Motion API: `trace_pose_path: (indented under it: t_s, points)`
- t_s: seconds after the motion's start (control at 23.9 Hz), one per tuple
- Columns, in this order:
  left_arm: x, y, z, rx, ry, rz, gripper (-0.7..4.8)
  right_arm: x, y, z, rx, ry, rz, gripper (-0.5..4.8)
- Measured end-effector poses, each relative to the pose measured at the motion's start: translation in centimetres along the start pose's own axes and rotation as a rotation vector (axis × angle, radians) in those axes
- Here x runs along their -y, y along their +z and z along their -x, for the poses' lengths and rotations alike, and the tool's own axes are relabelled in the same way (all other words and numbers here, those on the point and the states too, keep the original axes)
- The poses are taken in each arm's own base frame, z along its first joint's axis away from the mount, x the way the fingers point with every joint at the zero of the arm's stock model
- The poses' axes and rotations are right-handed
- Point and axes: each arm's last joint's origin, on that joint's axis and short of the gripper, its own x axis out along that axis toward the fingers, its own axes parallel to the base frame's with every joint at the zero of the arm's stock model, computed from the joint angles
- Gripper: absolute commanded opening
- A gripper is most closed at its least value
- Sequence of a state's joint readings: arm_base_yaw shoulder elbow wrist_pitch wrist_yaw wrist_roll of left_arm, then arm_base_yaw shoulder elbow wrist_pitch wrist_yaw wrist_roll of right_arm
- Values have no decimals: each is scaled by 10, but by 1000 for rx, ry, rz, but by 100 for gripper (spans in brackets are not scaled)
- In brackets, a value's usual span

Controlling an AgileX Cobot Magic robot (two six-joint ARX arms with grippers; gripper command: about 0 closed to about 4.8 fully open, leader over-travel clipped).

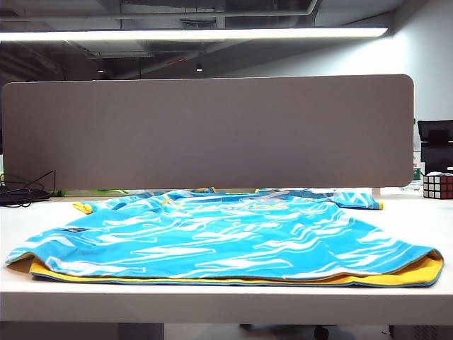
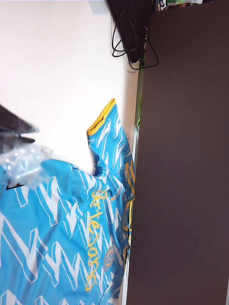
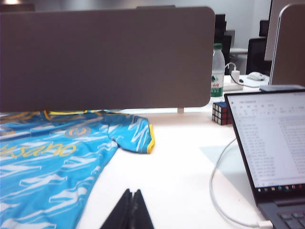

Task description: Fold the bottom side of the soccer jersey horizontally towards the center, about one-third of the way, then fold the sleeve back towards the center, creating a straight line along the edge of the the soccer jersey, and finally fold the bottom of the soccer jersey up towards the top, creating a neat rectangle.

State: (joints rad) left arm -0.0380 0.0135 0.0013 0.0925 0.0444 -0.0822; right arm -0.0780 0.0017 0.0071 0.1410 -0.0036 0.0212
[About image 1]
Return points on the blue white soccer jersey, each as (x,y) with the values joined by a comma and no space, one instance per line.
(212,241)

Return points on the grey-brown fabric desk divider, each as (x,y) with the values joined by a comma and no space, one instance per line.
(212,134)

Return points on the long ceiling light strip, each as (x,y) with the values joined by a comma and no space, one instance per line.
(177,34)

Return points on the green item behind divider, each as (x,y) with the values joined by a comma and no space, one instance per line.
(63,193)

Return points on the clear bottle with green label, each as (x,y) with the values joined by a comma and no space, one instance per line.
(417,173)

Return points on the black office chair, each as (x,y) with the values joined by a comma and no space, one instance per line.
(437,141)

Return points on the Rubik's cube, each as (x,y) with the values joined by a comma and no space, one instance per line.
(439,186)

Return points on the white divider mounting bracket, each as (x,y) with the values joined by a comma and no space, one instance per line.
(376,191)

